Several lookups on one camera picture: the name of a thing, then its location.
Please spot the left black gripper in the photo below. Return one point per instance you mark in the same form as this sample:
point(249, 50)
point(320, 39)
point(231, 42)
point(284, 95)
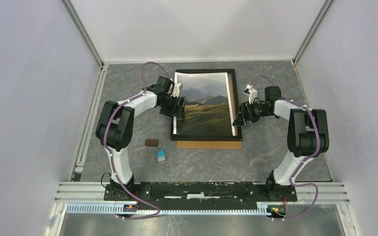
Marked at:
point(180, 109)

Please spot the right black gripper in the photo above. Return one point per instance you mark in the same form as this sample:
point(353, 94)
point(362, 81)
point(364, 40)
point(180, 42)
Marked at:
point(242, 119)

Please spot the mountain landscape photo print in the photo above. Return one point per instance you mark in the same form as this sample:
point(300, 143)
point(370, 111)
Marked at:
point(205, 107)

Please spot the black picture frame with photo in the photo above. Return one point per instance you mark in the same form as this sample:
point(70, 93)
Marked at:
point(238, 107)

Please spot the brown fibreboard backing board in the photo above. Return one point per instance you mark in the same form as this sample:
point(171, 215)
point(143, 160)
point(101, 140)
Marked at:
point(208, 145)

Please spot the small brown wooden block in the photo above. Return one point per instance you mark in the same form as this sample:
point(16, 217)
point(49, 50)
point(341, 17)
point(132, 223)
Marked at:
point(151, 143)

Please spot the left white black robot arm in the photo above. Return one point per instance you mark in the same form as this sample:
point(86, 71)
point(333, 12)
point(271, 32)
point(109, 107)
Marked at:
point(116, 124)

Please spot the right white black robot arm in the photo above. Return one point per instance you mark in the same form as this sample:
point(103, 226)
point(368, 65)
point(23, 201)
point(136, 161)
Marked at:
point(307, 133)

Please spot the blue grey eraser block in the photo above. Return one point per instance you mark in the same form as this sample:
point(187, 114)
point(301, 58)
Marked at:
point(161, 156)

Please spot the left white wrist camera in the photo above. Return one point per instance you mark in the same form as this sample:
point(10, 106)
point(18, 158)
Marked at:
point(176, 89)

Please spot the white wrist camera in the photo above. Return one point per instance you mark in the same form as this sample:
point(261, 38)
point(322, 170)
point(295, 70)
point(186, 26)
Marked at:
point(251, 93)
point(176, 89)

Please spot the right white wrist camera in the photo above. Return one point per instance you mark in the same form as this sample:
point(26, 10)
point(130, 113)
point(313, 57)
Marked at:
point(251, 93)

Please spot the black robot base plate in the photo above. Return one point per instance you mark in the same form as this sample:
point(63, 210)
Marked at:
point(199, 195)

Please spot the aluminium front rail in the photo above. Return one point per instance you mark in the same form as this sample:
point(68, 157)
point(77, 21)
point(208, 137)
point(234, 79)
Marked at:
point(92, 192)

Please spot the left aluminium floor rail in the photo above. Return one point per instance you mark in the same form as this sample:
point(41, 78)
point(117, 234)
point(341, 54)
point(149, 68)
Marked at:
point(81, 152)

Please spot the right aluminium corner post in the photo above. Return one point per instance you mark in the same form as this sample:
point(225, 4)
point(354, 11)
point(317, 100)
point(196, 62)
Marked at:
point(312, 30)

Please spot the aluminium corner post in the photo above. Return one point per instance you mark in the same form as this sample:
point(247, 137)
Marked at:
point(312, 30)
point(82, 31)

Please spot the left aluminium corner post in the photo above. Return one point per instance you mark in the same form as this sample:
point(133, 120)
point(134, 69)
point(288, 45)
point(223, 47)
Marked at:
point(82, 31)

